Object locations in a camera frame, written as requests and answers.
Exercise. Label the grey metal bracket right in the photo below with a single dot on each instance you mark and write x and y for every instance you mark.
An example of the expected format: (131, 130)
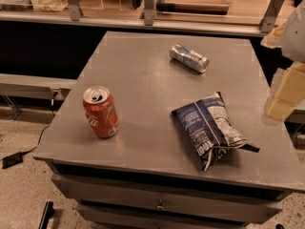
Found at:
(268, 21)

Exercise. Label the blue white chip bag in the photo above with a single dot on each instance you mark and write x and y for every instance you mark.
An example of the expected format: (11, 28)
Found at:
(207, 125)

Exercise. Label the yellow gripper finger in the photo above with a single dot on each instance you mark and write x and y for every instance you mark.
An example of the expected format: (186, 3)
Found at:
(287, 91)
(273, 39)

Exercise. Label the silver blue redbull can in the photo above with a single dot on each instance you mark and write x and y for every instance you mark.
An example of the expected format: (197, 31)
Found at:
(189, 58)

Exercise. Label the grey metal bracket middle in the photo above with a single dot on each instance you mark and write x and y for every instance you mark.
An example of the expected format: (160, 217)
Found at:
(148, 12)

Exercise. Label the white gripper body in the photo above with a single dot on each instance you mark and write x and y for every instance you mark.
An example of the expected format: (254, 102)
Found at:
(294, 37)

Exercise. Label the grey metal bracket left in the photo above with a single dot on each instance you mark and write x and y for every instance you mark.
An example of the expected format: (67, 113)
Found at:
(74, 10)

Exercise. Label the red coca-cola can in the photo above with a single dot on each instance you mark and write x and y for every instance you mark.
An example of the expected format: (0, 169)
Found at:
(100, 112)

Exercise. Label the grey drawer cabinet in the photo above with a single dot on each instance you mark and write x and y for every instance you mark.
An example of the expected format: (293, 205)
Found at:
(148, 174)

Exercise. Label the black power adapter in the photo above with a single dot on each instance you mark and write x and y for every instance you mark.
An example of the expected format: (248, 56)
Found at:
(12, 160)

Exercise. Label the black object on floor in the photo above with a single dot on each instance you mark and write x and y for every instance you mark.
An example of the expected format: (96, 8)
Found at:
(47, 214)

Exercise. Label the grey metal bracket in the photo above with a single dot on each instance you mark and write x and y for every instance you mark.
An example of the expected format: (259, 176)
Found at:
(268, 21)
(148, 12)
(74, 10)

